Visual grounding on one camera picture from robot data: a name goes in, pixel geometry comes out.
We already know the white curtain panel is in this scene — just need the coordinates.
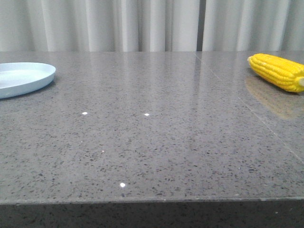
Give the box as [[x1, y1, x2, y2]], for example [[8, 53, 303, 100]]
[[202, 0, 304, 51], [0, 0, 200, 52]]

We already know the light blue round plate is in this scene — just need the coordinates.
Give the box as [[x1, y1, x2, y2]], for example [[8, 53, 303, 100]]
[[0, 62, 56, 99]]

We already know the yellow corn cob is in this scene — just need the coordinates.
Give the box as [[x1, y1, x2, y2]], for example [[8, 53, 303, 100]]
[[247, 53, 304, 93]]

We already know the white curtain left panel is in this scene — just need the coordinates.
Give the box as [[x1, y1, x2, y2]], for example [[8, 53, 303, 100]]
[[0, 0, 200, 52]]

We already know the white curtain right panel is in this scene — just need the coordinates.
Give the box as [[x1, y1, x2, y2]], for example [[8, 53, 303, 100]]
[[202, 0, 304, 51]]

